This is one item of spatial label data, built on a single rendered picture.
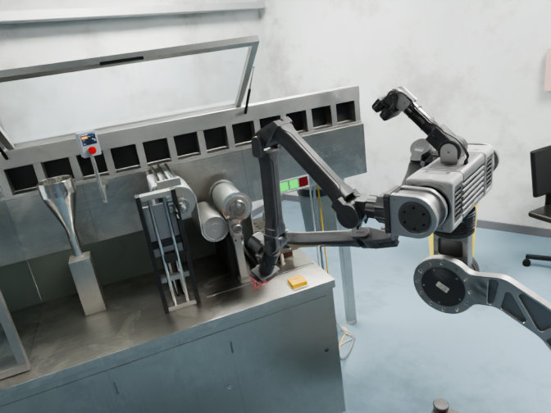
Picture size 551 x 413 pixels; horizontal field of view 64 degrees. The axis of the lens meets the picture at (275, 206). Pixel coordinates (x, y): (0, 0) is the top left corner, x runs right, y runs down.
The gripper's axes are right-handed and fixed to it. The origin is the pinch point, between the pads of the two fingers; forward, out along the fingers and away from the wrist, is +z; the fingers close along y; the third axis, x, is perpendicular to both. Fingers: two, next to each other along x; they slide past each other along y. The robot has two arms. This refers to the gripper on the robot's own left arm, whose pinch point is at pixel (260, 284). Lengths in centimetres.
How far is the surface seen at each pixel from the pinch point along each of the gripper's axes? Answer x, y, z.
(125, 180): -89, -1, 9
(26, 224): -104, 41, 29
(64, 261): -89, 32, 46
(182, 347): -11.9, 24.0, 34.8
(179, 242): -38.8, 8.4, 4.3
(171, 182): -56, 1, -14
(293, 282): 3.5, -23.7, 12.1
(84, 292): -62, 38, 38
